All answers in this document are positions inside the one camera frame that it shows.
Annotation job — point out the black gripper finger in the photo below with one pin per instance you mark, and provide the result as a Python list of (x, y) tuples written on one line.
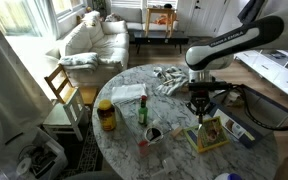
[(208, 108), (193, 108)]

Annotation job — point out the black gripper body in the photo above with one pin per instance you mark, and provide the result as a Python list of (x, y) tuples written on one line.
[(201, 99)]

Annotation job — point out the yellow dog cover book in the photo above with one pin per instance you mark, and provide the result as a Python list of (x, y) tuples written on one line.
[(212, 135)]

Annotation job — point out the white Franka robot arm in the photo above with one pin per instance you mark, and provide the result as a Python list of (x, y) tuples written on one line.
[(244, 36)]

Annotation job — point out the clear plastic storage container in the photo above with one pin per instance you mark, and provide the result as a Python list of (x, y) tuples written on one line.
[(129, 116)]

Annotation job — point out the clear floor storage bin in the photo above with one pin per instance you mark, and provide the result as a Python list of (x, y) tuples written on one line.
[(40, 156)]

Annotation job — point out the small orange brown object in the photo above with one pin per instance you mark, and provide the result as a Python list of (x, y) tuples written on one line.
[(184, 89)]

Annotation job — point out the small white bottle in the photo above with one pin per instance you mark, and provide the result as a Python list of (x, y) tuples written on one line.
[(234, 95)]

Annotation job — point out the light wooden block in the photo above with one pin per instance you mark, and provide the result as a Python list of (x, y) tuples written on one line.
[(177, 132)]

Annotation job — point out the crumpled grey white cloth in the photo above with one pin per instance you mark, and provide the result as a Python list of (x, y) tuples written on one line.
[(170, 81)]

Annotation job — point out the open jar with dark contents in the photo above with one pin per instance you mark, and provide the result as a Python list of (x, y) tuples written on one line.
[(154, 134)]

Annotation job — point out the green bottle with red cap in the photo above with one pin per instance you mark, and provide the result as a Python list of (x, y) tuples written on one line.
[(143, 113)]

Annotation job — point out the blue open cardboard box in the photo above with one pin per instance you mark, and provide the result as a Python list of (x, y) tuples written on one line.
[(260, 116)]

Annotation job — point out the small red cup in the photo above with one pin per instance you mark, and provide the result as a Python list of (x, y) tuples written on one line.
[(143, 149)]

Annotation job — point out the folded white paper towel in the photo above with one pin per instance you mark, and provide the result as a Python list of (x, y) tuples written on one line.
[(129, 93)]

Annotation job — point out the white bottle with blue cap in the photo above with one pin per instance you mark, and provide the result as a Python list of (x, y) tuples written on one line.
[(229, 176)]

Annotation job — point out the black coffee table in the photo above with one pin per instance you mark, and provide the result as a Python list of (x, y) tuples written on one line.
[(160, 37)]

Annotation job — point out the white media cabinet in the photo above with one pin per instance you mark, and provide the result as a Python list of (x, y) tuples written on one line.
[(274, 73)]

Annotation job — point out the amber bottle with yellow lid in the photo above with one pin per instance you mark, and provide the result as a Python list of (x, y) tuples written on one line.
[(106, 116)]

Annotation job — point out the tall wooden side table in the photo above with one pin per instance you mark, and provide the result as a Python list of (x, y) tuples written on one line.
[(159, 11)]

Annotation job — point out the dark patterned floor rug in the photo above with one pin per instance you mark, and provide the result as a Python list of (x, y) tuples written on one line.
[(87, 153)]

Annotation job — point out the white sofa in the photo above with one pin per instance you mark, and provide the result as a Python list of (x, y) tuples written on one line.
[(94, 43)]

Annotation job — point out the grey white throw blanket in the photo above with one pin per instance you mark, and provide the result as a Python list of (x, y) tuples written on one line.
[(79, 61)]

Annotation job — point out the white chair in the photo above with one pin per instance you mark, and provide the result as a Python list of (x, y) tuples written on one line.
[(62, 115)]

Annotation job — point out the wooden chair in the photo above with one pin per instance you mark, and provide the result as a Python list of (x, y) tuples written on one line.
[(62, 86)]

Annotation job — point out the patterned sofa pillow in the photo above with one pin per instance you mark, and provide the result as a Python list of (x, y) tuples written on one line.
[(90, 19)]

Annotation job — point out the white sheer curtain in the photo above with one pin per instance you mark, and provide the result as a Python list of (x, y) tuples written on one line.
[(10, 93)]

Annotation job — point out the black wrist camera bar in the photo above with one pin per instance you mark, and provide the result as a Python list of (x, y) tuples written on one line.
[(210, 86)]

